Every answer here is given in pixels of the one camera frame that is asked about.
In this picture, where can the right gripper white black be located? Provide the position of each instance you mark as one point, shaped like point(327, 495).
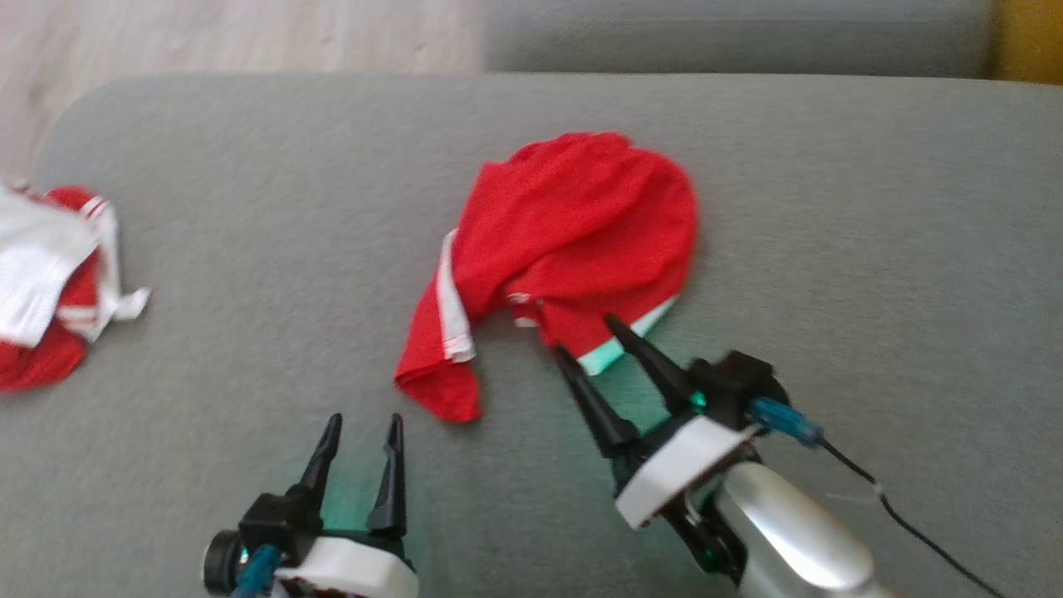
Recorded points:
point(677, 469)

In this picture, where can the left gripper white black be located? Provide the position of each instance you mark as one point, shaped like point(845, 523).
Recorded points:
point(357, 569)

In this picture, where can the red and white garment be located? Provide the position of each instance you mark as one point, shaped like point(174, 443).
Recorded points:
point(573, 216)
point(33, 266)

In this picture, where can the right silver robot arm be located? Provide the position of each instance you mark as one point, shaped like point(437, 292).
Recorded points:
point(797, 531)

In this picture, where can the grey sofa seat cushion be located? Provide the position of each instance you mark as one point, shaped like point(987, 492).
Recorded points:
point(249, 249)

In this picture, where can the grey sofa back cushion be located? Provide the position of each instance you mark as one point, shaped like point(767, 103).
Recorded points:
point(706, 37)

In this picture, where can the yellow fabric block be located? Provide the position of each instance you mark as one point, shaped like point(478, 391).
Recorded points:
point(1034, 41)

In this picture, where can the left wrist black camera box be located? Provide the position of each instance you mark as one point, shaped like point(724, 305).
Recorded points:
point(274, 519)

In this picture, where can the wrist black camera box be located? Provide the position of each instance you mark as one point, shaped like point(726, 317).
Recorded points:
point(739, 382)
point(274, 519)

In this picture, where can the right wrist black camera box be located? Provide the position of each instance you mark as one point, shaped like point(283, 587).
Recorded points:
point(739, 382)

